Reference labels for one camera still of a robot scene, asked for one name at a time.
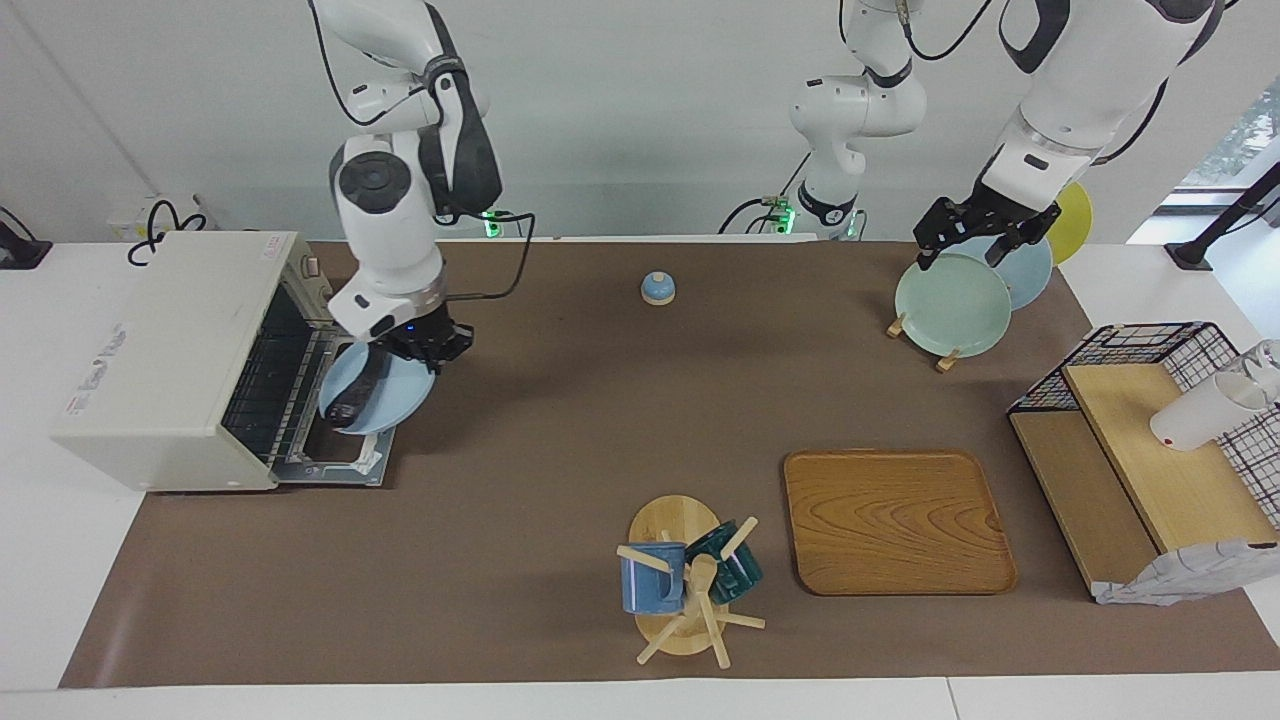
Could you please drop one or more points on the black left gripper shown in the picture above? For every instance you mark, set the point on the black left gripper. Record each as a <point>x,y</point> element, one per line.
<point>990,215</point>

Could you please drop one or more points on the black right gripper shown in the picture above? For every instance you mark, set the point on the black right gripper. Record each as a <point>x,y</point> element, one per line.
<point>432,335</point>

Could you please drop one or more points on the light blue ribbed plate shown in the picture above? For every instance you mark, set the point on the light blue ribbed plate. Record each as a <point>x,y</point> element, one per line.
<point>395,400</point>

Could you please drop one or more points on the dark purple eggplant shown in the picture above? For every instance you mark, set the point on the dark purple eggplant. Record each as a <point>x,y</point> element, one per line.
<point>358,390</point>

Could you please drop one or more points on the toaster oven glass door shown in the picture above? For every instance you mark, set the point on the toaster oven glass door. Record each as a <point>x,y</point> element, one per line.
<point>335,465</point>

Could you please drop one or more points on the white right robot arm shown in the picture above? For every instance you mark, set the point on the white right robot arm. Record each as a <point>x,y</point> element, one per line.
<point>390,200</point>

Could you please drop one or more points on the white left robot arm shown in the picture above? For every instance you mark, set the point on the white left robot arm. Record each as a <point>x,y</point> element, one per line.
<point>1090,90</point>

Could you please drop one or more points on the cream toaster oven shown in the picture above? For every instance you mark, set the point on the cream toaster oven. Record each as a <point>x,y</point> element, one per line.
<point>170,350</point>

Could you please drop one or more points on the pale green plate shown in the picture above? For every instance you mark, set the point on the pale green plate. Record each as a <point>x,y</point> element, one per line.
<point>950,305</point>

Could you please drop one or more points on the light blue racked plate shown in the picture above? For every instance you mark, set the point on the light blue racked plate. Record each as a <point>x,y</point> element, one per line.
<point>1032,275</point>

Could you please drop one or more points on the wooden plate rack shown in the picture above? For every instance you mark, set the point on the wooden plate rack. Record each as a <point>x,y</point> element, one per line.
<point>897,325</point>

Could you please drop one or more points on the yellow plate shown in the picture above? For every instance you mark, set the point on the yellow plate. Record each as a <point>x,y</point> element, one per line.
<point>1075,220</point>

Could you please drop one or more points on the brown table mat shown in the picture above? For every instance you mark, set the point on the brown table mat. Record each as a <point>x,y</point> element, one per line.
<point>600,400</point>

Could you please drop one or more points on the small blue lidded jar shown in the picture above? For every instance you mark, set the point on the small blue lidded jar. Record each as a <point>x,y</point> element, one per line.
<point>658,290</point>

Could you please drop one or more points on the black angled stand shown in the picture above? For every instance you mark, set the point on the black angled stand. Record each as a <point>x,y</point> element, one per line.
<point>1225,220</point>

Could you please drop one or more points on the wooden serving tray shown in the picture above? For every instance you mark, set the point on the wooden serving tray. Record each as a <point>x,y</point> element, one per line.
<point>895,520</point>

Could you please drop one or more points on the white cup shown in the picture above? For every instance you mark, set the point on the white cup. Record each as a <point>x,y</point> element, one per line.
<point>1200,412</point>

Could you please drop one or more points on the wooden shelf unit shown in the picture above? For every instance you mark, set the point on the wooden shelf unit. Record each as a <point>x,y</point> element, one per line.
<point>1150,470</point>

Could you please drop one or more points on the white power strip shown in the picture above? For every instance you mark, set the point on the white power strip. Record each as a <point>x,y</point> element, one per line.
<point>165,212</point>

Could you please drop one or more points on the wooden mug tree stand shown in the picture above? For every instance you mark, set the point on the wooden mug tree stand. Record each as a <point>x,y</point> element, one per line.
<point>675,520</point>

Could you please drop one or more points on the clear glass cup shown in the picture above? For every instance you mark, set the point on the clear glass cup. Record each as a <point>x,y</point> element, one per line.
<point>1265,365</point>

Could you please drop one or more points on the blue mug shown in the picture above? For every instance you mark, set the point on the blue mug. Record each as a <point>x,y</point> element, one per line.
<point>648,585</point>

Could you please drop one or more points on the dark green mug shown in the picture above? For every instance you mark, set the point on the dark green mug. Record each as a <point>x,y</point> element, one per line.
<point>738,575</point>

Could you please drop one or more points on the grey white cloth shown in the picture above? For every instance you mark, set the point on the grey white cloth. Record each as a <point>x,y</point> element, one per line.
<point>1180,580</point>

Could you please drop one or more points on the window frame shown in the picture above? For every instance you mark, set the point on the window frame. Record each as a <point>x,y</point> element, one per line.
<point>1235,150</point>

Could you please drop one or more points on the black clamp mount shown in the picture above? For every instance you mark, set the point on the black clamp mount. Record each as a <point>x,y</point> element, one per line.
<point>22,250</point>

